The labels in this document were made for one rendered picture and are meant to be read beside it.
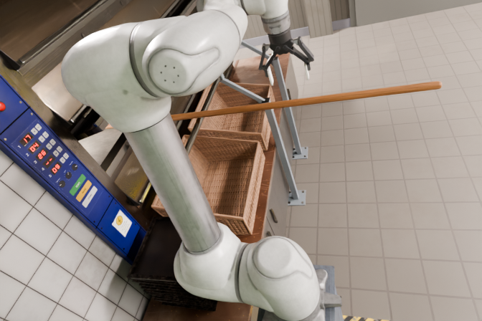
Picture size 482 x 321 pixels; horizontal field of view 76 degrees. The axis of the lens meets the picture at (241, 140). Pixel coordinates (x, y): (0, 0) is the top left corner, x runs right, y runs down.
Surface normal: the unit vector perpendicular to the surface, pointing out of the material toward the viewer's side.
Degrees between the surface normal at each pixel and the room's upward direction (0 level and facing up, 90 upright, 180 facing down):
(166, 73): 79
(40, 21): 70
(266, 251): 7
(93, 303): 90
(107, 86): 90
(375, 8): 90
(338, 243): 0
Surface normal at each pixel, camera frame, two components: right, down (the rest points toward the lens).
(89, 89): -0.29, 0.70
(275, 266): -0.21, -0.77
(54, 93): 0.78, -0.33
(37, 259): 0.94, -0.09
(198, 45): 0.56, -0.28
